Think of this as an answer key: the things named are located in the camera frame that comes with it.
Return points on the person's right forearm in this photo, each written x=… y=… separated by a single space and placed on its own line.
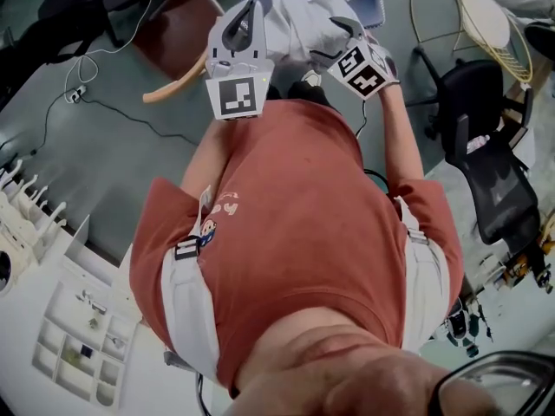
x=401 y=137

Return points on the round mirror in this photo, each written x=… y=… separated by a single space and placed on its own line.
x=5 y=271

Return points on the white power strip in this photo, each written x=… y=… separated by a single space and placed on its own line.
x=76 y=94

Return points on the light grey clothes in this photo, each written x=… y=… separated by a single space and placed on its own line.
x=299 y=28

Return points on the white hook rack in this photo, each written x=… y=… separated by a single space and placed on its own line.
x=26 y=223

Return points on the clear plastic bottle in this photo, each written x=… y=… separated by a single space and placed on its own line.
x=477 y=144

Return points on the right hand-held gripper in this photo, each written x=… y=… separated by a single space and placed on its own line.
x=362 y=80

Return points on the white organiser tray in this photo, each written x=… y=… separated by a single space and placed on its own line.
x=82 y=340

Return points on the red t-shirt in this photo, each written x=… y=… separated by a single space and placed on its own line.
x=303 y=232

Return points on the person's face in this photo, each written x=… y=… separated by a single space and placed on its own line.
x=347 y=371

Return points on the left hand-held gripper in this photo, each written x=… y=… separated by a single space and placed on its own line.
x=236 y=98

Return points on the person's right white shoe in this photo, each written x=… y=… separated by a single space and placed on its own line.
x=310 y=78

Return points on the person's left forearm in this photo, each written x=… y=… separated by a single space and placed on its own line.
x=204 y=158

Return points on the black eyeglasses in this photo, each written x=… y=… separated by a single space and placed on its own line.
x=498 y=362

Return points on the black trousers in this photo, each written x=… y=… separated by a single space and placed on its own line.
x=308 y=93

